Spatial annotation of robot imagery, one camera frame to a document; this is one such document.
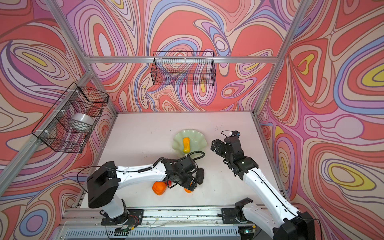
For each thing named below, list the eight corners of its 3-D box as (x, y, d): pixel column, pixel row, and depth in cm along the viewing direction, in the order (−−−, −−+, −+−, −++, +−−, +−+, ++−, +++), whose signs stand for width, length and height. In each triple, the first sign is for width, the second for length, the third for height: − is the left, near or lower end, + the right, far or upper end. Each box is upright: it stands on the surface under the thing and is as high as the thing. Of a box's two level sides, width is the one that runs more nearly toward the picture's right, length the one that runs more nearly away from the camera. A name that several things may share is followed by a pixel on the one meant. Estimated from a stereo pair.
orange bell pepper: (153, 195, 81) (151, 192, 77) (155, 184, 85) (152, 181, 80) (165, 195, 81) (163, 192, 77) (166, 184, 85) (165, 181, 80)
